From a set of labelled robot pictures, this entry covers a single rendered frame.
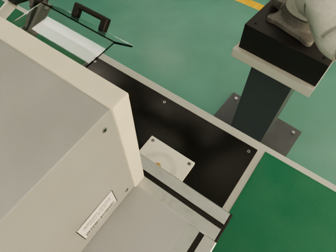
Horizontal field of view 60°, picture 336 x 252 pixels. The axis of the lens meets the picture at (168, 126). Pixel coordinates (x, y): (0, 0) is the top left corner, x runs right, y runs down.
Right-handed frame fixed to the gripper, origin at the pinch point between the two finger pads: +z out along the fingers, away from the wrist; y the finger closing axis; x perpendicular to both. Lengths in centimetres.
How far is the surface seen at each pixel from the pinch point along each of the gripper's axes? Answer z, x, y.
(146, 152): -7, -23, -48
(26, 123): -19, 32, -64
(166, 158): -11, -25, -53
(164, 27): -38, -131, 71
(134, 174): -17, 15, -67
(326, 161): -54, -140, -73
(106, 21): -24.5, -1.0, -25.2
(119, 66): -13.8, -30.7, -12.1
